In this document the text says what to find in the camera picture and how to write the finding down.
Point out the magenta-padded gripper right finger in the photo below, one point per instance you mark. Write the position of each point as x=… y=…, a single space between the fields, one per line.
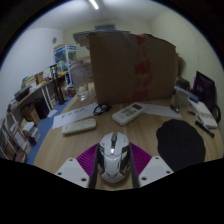
x=153 y=168

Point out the clear plastic jar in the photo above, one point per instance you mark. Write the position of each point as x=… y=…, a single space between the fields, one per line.
x=80 y=81

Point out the black office chair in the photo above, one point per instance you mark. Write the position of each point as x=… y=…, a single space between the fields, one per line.
x=217 y=115

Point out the black round mouse pad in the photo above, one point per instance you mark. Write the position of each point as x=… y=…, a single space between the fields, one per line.
x=180 y=145

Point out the ceiling tube light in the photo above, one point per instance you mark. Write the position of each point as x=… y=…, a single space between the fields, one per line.
x=94 y=4

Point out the small black clip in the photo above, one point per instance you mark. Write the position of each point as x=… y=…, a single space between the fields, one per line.
x=174 y=108

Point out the blue book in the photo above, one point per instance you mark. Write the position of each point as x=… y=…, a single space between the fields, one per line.
x=191 y=95

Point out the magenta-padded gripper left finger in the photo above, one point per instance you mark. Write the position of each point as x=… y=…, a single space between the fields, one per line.
x=71 y=170

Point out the white remote control with display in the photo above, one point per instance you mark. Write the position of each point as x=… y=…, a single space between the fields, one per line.
x=127 y=113

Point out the cluttered shelf unit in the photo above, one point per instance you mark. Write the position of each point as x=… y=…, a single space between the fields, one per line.
x=20 y=133

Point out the white open book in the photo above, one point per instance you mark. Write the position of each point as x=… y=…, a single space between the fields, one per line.
x=205 y=115

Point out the white and black computer mouse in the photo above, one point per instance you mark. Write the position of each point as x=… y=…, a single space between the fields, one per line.
x=113 y=160

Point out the plain white paper sheet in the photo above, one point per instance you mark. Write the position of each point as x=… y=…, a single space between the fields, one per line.
x=160 y=110

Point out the blue and white cabinet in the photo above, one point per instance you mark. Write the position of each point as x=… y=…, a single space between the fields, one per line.
x=65 y=58

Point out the white round container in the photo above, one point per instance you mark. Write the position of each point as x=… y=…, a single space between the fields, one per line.
x=181 y=98

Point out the white paper sheet with writing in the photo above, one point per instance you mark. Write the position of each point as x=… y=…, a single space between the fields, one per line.
x=71 y=115

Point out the black box with purple print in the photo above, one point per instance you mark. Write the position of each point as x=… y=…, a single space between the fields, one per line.
x=204 y=88

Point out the large brown cardboard box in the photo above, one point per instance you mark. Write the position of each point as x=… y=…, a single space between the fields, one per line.
x=116 y=70

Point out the black eyeglasses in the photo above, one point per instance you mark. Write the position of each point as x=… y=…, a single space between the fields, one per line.
x=101 y=109

